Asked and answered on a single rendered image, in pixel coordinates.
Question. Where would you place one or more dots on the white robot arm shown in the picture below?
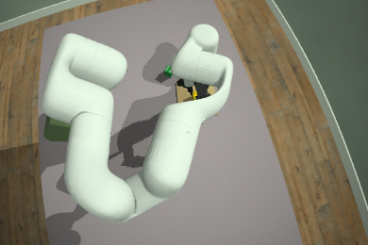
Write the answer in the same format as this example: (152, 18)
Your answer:
(67, 96)

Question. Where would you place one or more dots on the tan mat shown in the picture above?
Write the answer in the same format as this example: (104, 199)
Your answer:
(184, 96)

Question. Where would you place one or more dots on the green die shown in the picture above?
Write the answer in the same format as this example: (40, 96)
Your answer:
(167, 71)

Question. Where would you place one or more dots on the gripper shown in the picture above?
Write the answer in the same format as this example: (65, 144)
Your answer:
(187, 84)

